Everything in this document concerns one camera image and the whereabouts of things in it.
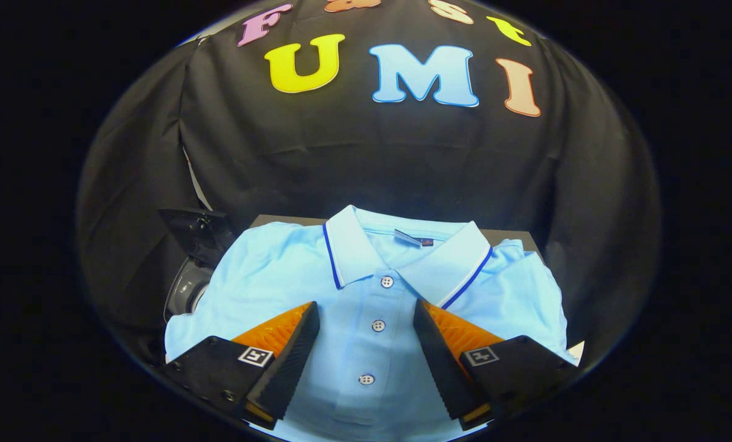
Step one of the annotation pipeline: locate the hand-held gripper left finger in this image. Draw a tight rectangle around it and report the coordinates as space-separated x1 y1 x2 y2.
160 301 321 430

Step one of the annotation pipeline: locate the beige cabinet with black frame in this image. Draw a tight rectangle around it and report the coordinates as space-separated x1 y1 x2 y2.
247 214 545 262

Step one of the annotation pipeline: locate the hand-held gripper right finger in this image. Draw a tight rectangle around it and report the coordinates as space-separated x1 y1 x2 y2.
413 299 578 432

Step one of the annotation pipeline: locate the black backdrop cloth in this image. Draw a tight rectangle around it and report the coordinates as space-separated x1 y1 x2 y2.
76 0 663 363

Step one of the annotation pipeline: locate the dark washing machine lid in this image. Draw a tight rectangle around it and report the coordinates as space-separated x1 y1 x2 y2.
158 207 235 271

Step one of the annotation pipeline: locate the grey washing machine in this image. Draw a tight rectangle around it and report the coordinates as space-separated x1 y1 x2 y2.
163 258 216 323

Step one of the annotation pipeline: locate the light blue polo shirt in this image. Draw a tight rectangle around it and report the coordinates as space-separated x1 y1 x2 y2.
165 204 578 442

